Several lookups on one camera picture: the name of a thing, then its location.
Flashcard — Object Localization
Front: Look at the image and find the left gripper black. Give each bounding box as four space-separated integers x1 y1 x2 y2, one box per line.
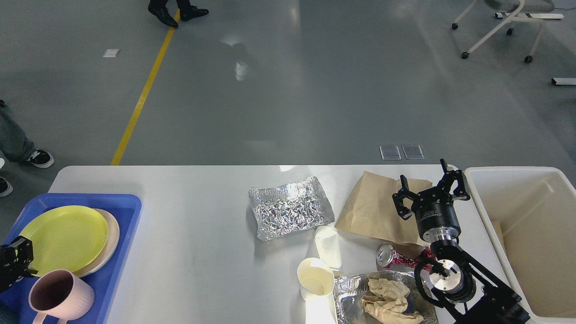
0 236 38 293

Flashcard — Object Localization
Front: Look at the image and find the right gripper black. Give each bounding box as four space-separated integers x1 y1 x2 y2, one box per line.
391 158 470 243

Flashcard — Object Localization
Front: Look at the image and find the pink mug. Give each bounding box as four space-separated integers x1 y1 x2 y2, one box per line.
28 269 95 324

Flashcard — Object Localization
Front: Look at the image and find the yellow plastic plate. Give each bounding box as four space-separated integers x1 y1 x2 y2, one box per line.
20 205 108 277

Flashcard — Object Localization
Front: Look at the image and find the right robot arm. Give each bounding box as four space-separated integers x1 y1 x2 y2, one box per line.
391 159 530 324

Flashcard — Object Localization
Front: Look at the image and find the blue plastic tray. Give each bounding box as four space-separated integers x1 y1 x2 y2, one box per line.
2 193 142 324

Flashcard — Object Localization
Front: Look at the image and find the brown paper bag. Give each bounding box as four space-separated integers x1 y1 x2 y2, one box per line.
335 171 429 247

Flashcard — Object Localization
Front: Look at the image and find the right floor outlet plate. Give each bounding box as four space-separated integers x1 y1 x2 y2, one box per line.
402 145 425 160

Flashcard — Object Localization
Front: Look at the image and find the floor outlet plate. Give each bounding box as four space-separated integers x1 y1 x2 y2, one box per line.
379 145 402 161
402 145 425 160

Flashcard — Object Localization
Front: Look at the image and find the crushed red soda can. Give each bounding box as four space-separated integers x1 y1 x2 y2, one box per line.
376 244 435 268

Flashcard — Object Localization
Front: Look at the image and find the left floor outlet plate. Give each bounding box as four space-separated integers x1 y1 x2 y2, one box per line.
379 145 402 161

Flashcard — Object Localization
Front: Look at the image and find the white plastic bin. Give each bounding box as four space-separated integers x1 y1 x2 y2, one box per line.
464 166 576 324

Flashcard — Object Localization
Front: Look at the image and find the foil tray with paper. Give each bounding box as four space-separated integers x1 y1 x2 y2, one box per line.
333 270 439 324

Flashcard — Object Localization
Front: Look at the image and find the white paper cup lying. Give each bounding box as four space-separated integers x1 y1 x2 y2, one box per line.
314 225 342 271

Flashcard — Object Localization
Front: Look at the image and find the crumpled brown paper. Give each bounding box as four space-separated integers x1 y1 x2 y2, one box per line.
361 279 423 324

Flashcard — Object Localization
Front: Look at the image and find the person in grey trousers sneakers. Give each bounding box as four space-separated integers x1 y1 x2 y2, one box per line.
0 100 55 198

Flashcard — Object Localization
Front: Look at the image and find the white paper cup upright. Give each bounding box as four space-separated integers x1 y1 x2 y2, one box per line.
297 257 335 302

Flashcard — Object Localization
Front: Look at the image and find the crumpled foil tray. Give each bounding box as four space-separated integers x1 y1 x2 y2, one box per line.
247 176 335 242

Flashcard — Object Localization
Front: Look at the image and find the white furniture leg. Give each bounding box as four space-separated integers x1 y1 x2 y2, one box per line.
551 77 576 86

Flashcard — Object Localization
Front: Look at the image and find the white rolling chair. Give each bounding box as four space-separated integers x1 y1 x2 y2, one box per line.
461 0 564 63

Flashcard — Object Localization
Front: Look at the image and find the passerby in black shoes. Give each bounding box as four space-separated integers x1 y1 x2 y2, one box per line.
148 0 210 28

